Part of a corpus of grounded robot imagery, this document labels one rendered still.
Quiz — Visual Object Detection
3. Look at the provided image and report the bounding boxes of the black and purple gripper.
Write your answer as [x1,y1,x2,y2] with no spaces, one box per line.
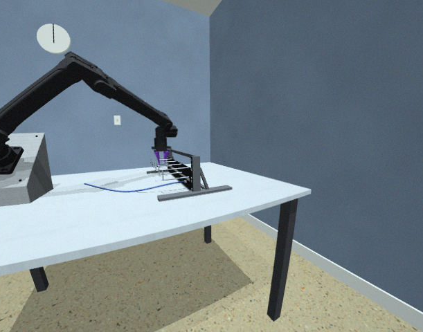
[152,137,171,164]

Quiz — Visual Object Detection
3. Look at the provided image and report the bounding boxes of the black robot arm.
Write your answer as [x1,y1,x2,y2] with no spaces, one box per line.
[0,51,178,174]

